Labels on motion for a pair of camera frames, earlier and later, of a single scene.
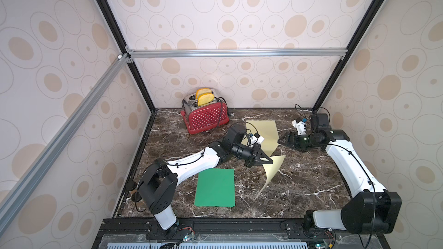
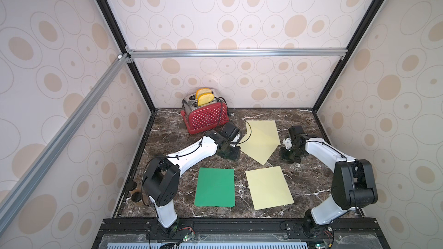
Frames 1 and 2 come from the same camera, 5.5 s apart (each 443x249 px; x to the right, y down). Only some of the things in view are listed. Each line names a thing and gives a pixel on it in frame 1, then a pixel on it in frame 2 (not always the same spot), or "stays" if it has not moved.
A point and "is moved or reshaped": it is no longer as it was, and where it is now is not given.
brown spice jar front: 136,196 stays
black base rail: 141,233 stays
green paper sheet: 215,188 stays
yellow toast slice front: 205,98 stays
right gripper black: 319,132 → 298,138
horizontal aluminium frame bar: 134,53 stays
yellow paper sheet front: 271,169 is moved or reshaped
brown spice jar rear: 131,186 stays
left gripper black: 252,159 → 235,154
